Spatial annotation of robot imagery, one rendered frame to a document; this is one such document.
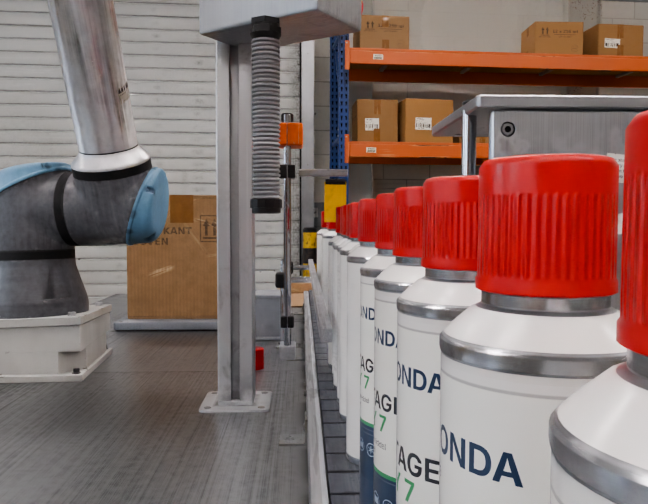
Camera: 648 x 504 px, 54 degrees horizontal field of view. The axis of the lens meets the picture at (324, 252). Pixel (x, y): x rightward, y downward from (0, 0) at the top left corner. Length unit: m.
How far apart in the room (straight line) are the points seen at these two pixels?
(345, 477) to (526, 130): 0.27
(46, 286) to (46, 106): 4.53
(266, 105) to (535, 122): 0.37
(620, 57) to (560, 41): 0.45
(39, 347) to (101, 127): 0.33
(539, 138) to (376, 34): 4.43
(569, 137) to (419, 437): 0.24
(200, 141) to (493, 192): 5.12
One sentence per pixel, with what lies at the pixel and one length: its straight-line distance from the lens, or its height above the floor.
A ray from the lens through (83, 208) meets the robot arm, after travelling 1.01.
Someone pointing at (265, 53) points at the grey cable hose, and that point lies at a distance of 0.72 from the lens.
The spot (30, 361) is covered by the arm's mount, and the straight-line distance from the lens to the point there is 1.04.
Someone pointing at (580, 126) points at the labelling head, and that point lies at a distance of 0.42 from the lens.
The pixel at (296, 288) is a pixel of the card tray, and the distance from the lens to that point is 2.03.
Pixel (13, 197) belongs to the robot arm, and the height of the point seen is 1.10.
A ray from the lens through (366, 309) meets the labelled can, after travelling 0.38.
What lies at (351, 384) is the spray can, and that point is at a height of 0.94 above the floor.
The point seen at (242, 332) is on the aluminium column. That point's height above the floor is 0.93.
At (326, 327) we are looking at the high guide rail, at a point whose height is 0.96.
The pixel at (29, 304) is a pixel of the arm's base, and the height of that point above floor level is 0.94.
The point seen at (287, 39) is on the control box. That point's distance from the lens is 0.81.
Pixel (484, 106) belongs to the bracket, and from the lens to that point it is 0.40.
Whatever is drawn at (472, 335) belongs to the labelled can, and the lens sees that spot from 0.16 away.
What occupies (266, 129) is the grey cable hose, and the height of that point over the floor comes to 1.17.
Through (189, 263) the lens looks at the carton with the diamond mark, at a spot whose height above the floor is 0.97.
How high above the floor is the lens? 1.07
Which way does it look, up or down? 3 degrees down
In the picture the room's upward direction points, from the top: straight up
